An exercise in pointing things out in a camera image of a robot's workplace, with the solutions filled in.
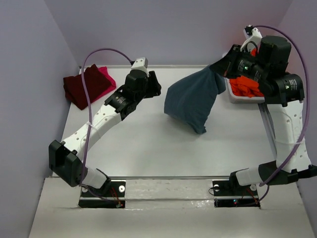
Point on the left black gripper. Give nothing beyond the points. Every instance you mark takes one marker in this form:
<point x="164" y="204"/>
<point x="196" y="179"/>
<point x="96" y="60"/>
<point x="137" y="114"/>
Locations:
<point x="155" y="88"/>

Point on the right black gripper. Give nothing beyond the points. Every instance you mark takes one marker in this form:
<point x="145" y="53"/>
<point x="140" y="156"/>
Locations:
<point x="226" y="66"/>

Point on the teal blue t shirt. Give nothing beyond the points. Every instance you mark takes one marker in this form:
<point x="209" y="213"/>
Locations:
<point x="191" y="98"/>

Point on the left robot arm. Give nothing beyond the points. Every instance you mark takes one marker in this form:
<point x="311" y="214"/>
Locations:
<point x="67" y="158"/>

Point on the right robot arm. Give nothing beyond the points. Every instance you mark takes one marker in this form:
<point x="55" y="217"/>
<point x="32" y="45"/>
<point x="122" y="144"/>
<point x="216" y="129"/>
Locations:
<point x="283" y="95"/>

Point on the orange t shirt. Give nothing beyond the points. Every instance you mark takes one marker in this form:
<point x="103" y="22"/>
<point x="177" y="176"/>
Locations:
<point x="245" y="87"/>

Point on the white plastic basket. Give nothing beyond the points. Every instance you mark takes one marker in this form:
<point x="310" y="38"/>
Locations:
<point x="241" y="99"/>

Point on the pink folded t shirt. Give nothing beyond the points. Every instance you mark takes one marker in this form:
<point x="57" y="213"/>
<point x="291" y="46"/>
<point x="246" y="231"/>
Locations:
<point x="104" y="84"/>

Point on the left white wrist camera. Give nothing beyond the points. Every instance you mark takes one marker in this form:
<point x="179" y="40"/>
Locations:
<point x="140" y="64"/>

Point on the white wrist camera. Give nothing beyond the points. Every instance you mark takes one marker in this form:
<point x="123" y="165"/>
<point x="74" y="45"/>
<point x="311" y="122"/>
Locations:
<point x="140" y="64"/>
<point x="253" y="38"/>

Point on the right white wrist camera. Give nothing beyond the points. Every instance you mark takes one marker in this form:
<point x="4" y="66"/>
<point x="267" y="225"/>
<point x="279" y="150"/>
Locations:
<point x="253" y="38"/>

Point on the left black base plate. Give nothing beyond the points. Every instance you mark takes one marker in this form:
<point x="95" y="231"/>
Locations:
<point x="113" y="199"/>

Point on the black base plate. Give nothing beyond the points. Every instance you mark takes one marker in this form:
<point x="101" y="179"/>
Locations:
<point x="113" y="199"/>
<point x="226" y="196"/>

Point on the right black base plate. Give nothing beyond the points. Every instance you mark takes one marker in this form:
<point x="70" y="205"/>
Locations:
<point x="226" y="196"/>

